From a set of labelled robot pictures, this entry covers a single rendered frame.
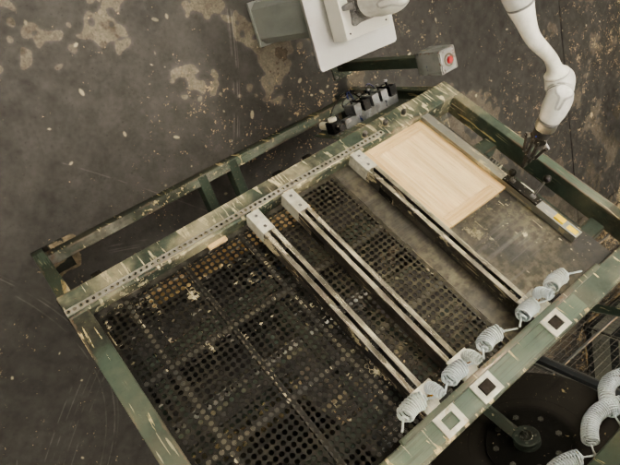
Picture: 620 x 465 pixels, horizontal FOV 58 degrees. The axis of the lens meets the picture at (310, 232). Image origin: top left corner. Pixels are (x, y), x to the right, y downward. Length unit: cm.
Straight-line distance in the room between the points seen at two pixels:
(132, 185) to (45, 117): 54
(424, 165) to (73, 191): 178
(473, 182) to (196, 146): 154
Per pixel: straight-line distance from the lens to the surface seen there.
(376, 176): 258
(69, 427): 354
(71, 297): 233
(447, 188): 269
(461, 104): 309
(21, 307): 320
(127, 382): 212
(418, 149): 282
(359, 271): 225
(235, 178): 318
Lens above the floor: 301
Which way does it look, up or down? 54 degrees down
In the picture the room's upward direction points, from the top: 111 degrees clockwise
